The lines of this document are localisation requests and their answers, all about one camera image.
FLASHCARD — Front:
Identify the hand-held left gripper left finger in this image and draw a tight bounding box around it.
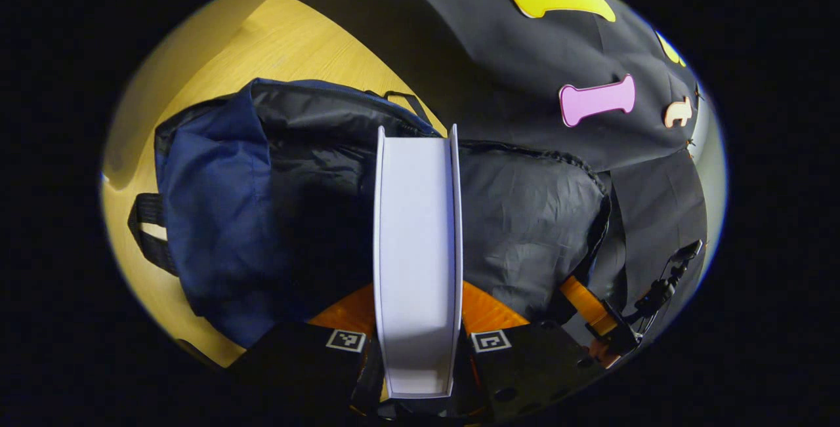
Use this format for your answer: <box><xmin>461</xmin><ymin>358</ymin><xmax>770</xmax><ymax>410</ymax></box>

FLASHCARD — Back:
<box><xmin>226</xmin><ymin>283</ymin><xmax>385</xmax><ymax>418</ymax></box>

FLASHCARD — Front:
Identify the black backdrop cloth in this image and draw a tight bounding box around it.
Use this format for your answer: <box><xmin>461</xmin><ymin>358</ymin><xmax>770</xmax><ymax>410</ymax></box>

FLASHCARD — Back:
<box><xmin>282</xmin><ymin>0</ymin><xmax>709</xmax><ymax>342</ymax></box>

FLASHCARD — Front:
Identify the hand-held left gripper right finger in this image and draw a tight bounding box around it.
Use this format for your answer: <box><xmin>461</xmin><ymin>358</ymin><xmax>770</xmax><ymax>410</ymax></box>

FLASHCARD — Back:
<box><xmin>451</xmin><ymin>280</ymin><xmax>606</xmax><ymax>419</ymax></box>

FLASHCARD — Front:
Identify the blue schoolbag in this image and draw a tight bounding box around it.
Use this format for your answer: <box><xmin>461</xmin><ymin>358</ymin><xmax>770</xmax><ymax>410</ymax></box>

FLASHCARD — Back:
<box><xmin>128</xmin><ymin>78</ymin><xmax>612</xmax><ymax>350</ymax></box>

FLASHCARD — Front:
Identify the white book with grey print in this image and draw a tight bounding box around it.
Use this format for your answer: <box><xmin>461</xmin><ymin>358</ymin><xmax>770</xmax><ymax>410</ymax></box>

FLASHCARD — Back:
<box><xmin>373</xmin><ymin>124</ymin><xmax>464</xmax><ymax>400</ymax></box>

